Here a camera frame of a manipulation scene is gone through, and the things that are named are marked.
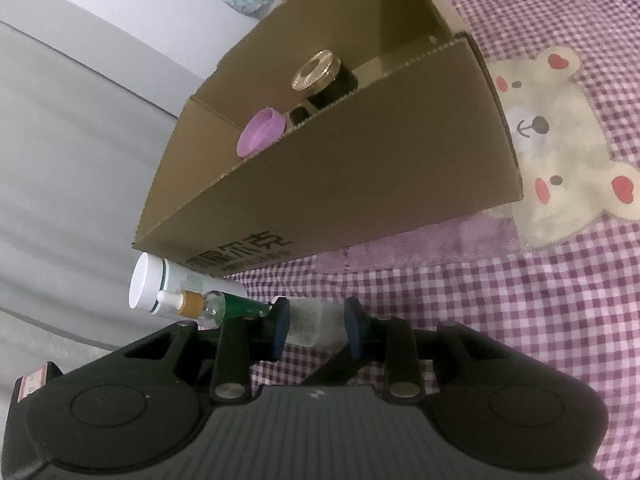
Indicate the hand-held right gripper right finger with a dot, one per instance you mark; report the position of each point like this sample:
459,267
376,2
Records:
353,331

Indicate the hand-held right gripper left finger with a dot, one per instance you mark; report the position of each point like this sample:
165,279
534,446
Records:
280,326

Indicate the green glass dropper bottle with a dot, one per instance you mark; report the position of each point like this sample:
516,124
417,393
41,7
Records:
220,306

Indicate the brown cardboard box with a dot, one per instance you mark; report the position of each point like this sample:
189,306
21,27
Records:
360,180

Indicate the black jar with gold cap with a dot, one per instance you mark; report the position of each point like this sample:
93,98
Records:
325,77

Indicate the white cosmetic tube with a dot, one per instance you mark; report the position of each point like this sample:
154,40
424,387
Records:
150,285

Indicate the pink plastic cup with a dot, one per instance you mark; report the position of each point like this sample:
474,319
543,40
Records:
260,132

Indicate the pink checkered bear blanket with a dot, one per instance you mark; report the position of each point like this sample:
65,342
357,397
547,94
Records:
550,310

